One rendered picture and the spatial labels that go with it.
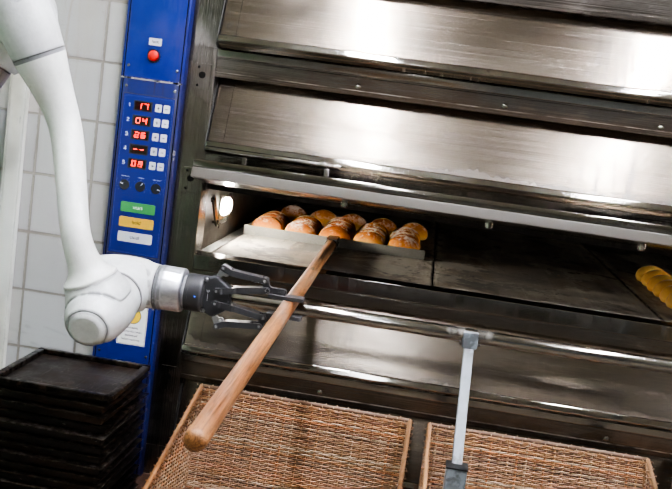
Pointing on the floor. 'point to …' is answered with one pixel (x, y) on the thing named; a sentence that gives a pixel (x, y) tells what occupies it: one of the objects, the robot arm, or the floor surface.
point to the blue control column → (153, 16)
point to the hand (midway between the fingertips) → (285, 306)
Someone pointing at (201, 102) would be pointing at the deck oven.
